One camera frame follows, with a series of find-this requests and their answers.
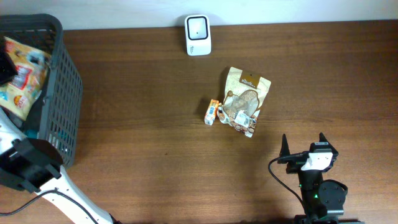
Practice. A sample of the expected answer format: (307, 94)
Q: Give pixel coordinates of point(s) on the dark grey plastic basket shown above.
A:
(56, 113)

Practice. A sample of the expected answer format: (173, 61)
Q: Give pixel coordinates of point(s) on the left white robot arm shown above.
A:
(36, 166)

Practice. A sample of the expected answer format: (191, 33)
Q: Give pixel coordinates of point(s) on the white barcode scanner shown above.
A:
(197, 35)

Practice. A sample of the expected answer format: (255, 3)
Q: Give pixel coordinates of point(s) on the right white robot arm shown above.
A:
(322, 200)

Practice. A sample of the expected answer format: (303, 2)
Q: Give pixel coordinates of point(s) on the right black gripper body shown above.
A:
(296, 157)

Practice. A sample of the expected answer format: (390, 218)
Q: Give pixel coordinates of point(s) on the beige snack pouch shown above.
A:
(244, 94)

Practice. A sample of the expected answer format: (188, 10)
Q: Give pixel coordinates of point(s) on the blue mouthwash bottle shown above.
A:
(31, 133)

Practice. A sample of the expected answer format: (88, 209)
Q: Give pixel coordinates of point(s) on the small orange box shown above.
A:
(211, 112)

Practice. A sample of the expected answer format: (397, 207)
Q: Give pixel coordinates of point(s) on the yellow wet wipes pack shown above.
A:
(32, 64)

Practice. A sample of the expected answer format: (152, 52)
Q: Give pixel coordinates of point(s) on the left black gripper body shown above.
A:
(4, 66)

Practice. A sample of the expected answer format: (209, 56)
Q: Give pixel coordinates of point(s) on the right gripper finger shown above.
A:
(284, 151)
(322, 138)

